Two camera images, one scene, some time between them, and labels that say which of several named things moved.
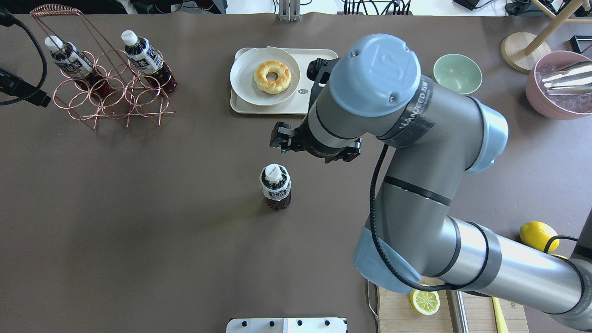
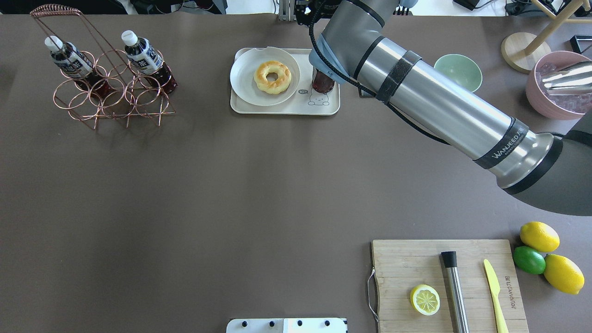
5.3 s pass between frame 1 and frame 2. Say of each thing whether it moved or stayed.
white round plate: stayed
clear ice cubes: stayed
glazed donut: stayed
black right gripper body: moved
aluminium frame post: stayed
